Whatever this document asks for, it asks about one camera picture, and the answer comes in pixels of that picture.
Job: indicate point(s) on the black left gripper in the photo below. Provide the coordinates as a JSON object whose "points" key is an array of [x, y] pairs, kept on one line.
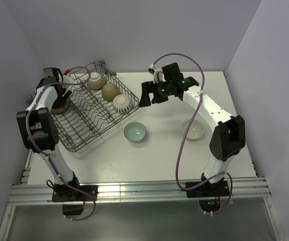
{"points": [[64, 94]]}

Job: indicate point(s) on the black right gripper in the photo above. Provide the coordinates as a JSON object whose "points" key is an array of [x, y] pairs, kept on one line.
{"points": [[149, 87]]}

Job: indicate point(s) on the brown glazed bowl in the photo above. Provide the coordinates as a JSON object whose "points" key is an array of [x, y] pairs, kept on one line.
{"points": [[60, 110]]}

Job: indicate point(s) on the white bowl blue stripes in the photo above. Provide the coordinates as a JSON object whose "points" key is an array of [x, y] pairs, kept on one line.
{"points": [[122, 103]]}

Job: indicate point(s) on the red patterned white bowl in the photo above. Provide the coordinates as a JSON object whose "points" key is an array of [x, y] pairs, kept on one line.
{"points": [[96, 81]]}

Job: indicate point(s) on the black bowl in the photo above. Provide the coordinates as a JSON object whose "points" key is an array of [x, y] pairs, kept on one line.
{"points": [[109, 91]]}

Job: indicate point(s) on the pale green bowl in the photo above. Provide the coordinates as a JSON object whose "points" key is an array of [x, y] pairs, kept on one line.
{"points": [[135, 132]]}

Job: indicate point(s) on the plain white bowl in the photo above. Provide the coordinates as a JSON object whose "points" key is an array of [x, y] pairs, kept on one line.
{"points": [[195, 132]]}

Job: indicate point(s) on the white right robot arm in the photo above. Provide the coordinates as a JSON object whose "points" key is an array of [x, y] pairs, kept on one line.
{"points": [[228, 131]]}

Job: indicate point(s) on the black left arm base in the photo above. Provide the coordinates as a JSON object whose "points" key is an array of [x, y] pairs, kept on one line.
{"points": [[73, 202]]}

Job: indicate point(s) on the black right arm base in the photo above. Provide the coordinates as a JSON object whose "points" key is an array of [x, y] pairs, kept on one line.
{"points": [[213, 192]]}

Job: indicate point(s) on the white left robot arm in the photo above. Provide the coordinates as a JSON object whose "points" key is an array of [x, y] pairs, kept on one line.
{"points": [[40, 134]]}

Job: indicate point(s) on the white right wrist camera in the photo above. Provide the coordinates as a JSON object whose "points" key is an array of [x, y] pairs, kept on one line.
{"points": [[156, 72]]}

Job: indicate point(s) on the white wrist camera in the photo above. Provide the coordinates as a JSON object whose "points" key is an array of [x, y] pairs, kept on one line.
{"points": [[156, 72], [67, 79]]}

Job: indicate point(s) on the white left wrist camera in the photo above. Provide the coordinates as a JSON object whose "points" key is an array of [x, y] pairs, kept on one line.
{"points": [[67, 79]]}

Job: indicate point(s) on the grey wire dish rack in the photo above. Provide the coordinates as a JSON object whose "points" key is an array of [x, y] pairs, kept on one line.
{"points": [[89, 115]]}

